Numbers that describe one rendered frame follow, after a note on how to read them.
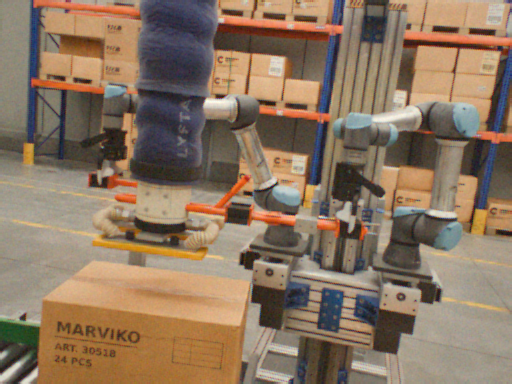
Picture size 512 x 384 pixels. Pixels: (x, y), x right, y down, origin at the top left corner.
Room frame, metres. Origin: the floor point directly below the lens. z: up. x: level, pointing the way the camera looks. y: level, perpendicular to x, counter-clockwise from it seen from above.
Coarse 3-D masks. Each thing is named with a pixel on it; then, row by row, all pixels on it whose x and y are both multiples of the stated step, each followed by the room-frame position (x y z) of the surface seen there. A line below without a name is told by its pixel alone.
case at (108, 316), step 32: (64, 288) 1.55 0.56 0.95; (96, 288) 1.58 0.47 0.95; (128, 288) 1.61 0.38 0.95; (160, 288) 1.64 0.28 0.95; (192, 288) 1.67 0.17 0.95; (224, 288) 1.71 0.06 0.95; (64, 320) 1.45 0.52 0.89; (96, 320) 1.44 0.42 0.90; (128, 320) 1.44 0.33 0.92; (160, 320) 1.43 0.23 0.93; (192, 320) 1.43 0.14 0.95; (224, 320) 1.44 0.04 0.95; (64, 352) 1.45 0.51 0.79; (96, 352) 1.44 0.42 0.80; (128, 352) 1.44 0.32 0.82; (160, 352) 1.43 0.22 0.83; (192, 352) 1.43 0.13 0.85; (224, 352) 1.42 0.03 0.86
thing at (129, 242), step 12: (96, 240) 1.49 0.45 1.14; (108, 240) 1.50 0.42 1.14; (120, 240) 1.50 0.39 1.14; (132, 240) 1.51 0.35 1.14; (144, 240) 1.52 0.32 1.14; (144, 252) 1.47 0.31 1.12; (156, 252) 1.47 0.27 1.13; (168, 252) 1.47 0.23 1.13; (180, 252) 1.47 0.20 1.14; (192, 252) 1.48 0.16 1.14; (204, 252) 1.50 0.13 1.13
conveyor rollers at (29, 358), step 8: (0, 344) 1.92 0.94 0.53; (16, 344) 1.91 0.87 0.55; (0, 352) 1.84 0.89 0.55; (8, 352) 1.84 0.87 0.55; (16, 352) 1.88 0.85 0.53; (32, 352) 1.86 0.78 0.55; (0, 360) 1.79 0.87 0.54; (8, 360) 1.83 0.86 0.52; (24, 360) 1.80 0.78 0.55; (32, 360) 1.83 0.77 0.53; (8, 368) 1.73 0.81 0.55; (16, 368) 1.74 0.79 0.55; (24, 368) 1.78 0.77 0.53; (0, 376) 1.67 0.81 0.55; (8, 376) 1.69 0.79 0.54; (16, 376) 1.73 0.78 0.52; (32, 376) 1.70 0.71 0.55; (240, 376) 1.85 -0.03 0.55
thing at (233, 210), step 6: (228, 204) 1.58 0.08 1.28; (234, 204) 1.64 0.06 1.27; (240, 204) 1.64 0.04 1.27; (246, 204) 1.64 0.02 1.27; (252, 204) 1.62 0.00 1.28; (228, 210) 1.55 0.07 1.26; (234, 210) 1.55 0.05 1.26; (240, 210) 1.55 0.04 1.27; (246, 210) 1.55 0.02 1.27; (252, 210) 1.57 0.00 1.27; (228, 216) 1.56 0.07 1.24; (234, 216) 1.56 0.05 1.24; (240, 216) 1.56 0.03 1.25; (246, 216) 1.56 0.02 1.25; (228, 222) 1.55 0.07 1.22; (234, 222) 1.55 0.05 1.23; (240, 222) 1.55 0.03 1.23; (246, 222) 1.55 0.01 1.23
